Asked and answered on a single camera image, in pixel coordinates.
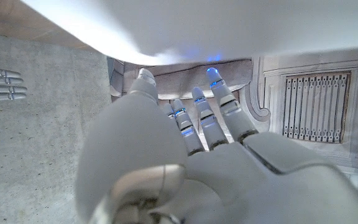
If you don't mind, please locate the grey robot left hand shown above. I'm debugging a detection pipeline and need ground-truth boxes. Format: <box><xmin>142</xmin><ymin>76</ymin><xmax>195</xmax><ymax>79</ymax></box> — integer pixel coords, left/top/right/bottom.
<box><xmin>75</xmin><ymin>67</ymin><xmax>358</xmax><ymax>224</ymax></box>

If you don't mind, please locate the printed living room backdrop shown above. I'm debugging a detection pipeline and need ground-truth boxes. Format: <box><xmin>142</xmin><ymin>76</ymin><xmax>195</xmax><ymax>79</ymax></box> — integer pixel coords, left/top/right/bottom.
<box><xmin>107</xmin><ymin>46</ymin><xmax>358</xmax><ymax>203</ymax></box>

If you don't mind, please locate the white paper sheet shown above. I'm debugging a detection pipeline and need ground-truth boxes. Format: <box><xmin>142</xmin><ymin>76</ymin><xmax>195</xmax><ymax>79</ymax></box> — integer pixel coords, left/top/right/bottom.
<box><xmin>20</xmin><ymin>0</ymin><xmax>358</xmax><ymax>66</ymax></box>

